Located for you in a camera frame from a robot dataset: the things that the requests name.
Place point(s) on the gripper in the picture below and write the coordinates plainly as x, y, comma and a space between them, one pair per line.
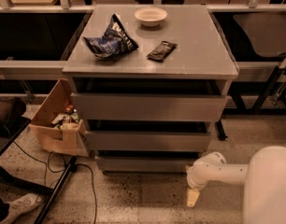
194, 181

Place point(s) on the grey bottom drawer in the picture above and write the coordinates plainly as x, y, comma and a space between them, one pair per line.
136, 164

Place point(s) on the grey drawer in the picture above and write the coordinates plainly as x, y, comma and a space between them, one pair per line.
148, 141
136, 164
149, 107

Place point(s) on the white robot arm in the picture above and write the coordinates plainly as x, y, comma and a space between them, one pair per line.
263, 179

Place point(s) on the grey middle drawer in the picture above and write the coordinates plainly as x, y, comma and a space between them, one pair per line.
148, 141

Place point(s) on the grey drawer cabinet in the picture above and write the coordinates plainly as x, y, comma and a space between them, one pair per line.
200, 65

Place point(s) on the grey top drawer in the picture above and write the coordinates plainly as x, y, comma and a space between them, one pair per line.
149, 107

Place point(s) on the black stand leg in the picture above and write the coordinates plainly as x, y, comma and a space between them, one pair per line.
221, 133

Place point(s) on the black table leg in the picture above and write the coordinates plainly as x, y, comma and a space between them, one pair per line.
70, 168

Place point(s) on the items in cardboard box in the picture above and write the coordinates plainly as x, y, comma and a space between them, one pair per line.
67, 120

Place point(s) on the black snack bar wrapper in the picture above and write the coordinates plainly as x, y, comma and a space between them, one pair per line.
161, 51

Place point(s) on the cardboard box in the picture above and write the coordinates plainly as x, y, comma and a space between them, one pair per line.
70, 142

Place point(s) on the white shoe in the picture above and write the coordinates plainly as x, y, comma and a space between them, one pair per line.
11, 210

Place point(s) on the blue chip bag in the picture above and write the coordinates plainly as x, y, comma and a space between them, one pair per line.
114, 41

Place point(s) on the grey chair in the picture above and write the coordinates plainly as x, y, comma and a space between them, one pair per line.
267, 33

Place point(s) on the white bowl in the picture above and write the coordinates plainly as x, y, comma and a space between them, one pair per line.
150, 16

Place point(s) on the dark bag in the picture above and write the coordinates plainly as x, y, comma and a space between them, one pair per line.
11, 116

